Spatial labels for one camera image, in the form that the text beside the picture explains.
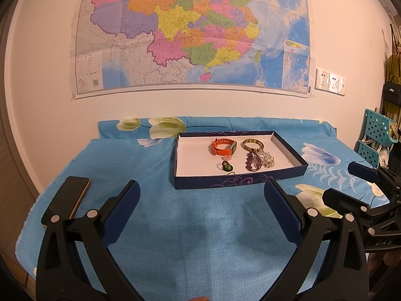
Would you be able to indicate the colourful wall map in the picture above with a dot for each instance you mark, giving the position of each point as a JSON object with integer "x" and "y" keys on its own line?
{"x": 188, "y": 37}

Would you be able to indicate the black smartphone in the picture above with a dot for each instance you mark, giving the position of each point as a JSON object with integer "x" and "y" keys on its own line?
{"x": 75, "y": 188}

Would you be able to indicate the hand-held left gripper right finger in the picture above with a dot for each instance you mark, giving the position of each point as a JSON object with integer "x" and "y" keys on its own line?
{"x": 278, "y": 207}

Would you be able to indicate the black handbag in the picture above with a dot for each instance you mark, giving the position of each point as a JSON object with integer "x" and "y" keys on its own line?
{"x": 392, "y": 92}

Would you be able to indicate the blue floral tablecloth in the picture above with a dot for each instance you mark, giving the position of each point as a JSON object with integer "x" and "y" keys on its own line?
{"x": 194, "y": 225}

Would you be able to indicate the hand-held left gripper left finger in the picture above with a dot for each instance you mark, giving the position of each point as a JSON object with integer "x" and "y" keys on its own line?
{"x": 125, "y": 207}

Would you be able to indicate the white wall socket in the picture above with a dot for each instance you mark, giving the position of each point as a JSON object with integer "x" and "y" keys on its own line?
{"x": 333, "y": 83}
{"x": 321, "y": 79}

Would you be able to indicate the person's left hand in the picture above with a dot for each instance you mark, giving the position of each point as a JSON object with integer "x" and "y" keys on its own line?
{"x": 200, "y": 299}

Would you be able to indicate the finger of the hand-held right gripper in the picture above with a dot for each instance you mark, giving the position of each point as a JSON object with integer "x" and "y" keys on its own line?
{"x": 363, "y": 171}
{"x": 341, "y": 199}

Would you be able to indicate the orange smartwatch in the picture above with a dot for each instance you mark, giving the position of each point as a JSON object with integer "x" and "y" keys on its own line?
{"x": 216, "y": 149}

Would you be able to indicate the olive hanging bag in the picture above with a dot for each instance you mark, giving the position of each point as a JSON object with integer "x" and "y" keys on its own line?
{"x": 394, "y": 65}

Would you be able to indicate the teal perforated storage rack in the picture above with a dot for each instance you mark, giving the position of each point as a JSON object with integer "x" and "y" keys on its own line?
{"x": 377, "y": 127}

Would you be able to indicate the person's right hand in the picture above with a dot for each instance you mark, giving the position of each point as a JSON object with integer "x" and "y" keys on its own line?
{"x": 377, "y": 266}

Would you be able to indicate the navy shallow cardboard box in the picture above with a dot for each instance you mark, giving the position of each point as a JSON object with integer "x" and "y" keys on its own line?
{"x": 194, "y": 163}

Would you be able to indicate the white wall switch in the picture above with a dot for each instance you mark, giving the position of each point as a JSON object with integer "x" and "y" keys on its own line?
{"x": 343, "y": 86}

